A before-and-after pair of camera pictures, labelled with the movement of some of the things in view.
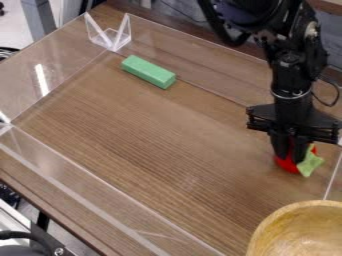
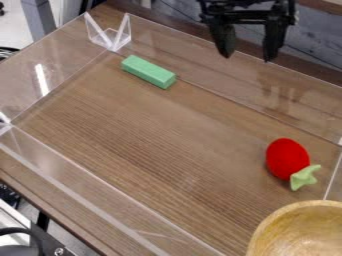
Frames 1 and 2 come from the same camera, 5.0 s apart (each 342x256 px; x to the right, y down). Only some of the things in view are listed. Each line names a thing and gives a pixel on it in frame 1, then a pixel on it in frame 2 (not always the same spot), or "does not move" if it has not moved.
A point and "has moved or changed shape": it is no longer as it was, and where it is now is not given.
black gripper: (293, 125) → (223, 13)
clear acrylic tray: (128, 113) does not move
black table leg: (42, 221) does not move
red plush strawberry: (308, 164) has moved or changed shape
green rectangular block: (148, 72) does not move
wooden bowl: (300, 229) does not move
